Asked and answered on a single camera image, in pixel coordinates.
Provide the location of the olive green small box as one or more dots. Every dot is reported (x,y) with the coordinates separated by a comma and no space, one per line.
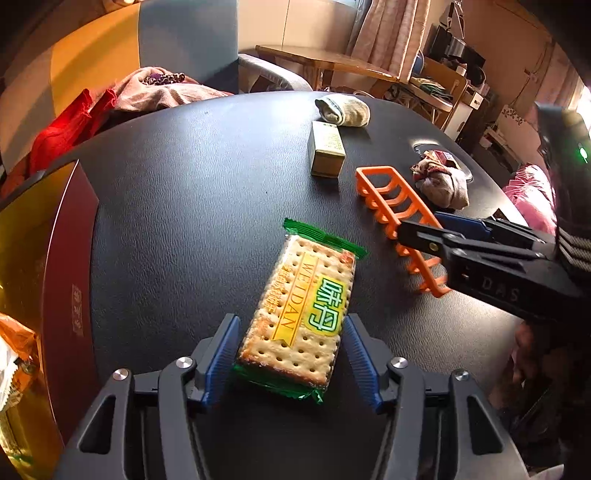
(327,150)

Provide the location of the pink cloth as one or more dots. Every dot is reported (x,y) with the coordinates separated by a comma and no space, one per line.
(166,94)

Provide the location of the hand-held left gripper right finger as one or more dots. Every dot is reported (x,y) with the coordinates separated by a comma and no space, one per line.
(363,367)

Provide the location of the rolled grey sock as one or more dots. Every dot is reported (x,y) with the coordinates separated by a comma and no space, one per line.
(346,111)

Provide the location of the green cracker packet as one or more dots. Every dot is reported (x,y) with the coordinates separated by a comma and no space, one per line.
(298,318)

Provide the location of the pink curtain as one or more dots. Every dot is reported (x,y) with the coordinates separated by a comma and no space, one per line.
(392,37)

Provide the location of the white cabinet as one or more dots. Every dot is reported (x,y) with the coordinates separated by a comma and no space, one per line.
(466,108)

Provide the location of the black appliance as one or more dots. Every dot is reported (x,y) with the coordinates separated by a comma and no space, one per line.
(455,48)

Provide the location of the orange snack packet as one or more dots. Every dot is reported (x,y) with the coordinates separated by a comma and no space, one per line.
(16,364)

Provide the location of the red snack packet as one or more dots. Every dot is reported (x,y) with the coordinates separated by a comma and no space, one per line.
(438,157)

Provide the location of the wooden chair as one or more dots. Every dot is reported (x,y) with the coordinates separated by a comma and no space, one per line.
(436,90)

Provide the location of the orange plastic rack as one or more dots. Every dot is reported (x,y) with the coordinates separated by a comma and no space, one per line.
(392,203)

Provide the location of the patterned rolled sock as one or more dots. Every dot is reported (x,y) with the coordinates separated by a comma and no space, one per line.
(443,184)

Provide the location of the red gift box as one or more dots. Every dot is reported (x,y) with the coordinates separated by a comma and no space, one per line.
(46,286)

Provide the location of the wooden table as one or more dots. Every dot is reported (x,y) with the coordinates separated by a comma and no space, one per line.
(323,60)

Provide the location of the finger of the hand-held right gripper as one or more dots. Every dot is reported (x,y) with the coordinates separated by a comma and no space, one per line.
(480,270)
(466,227)

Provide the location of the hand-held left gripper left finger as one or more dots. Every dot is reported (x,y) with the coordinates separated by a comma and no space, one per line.
(222,356)

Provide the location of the pink bedding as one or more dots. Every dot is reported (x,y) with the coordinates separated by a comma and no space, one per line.
(531,198)

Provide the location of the red cloth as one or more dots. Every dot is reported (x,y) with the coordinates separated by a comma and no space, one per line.
(64,129)

